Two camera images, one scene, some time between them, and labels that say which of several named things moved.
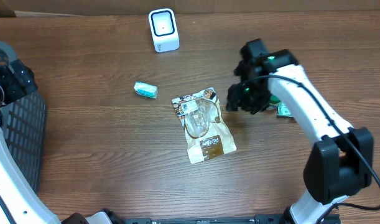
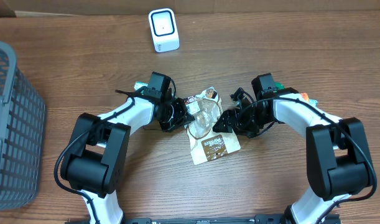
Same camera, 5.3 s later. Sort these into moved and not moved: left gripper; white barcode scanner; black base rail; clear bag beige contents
Moved: left gripper
Not moved: black base rail; white barcode scanner; clear bag beige contents
